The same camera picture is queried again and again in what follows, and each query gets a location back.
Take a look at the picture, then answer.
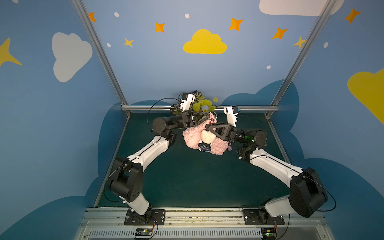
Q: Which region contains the pink puffy bag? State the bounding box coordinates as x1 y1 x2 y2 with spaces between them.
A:
183 112 229 155

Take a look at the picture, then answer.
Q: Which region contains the artificial plant bouquet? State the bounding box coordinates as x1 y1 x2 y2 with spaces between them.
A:
170 90 218 115

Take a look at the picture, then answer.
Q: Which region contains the left controller board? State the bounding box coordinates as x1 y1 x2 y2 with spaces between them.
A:
135 229 154 238

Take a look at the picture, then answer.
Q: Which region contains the right diagonal aluminium post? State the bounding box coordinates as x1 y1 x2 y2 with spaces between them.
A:
266 0 337 120

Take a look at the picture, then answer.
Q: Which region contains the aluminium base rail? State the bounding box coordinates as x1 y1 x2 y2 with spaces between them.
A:
75 207 334 240

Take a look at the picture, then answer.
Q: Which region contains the left diagonal aluminium post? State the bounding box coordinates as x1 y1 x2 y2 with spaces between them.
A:
72 0 132 118

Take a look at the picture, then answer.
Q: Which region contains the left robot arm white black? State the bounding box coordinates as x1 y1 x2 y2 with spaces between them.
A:
107 110 212 223

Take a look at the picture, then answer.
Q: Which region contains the controller board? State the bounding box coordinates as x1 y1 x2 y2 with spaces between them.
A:
261 228 277 240
135 229 154 238

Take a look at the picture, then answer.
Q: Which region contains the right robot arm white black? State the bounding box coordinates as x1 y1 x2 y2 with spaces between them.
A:
205 123 328 223

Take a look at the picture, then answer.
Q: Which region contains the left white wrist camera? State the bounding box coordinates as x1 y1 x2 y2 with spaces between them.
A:
181 93 196 112

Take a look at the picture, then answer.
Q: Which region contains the right controller board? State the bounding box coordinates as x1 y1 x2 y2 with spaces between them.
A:
261 228 277 240

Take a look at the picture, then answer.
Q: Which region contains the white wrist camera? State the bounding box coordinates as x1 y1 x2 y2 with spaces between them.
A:
181 93 196 112
224 106 239 127

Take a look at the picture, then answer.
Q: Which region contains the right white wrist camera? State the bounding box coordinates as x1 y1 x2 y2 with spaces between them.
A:
224 106 239 127

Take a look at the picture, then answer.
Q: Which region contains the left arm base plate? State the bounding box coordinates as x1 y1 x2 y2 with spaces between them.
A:
124 209 166 226

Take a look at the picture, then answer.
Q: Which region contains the diagonal aluminium post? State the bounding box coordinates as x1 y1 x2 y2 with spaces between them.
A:
266 0 337 120
72 0 132 118

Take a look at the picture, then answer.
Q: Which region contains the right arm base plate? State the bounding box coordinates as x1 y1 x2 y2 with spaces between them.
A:
242 208 285 226

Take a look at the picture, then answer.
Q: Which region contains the back horizontal aluminium bar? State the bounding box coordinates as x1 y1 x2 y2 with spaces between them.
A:
121 105 279 112

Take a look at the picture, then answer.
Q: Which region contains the small doll keychain decoration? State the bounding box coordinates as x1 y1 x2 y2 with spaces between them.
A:
198 130 216 153

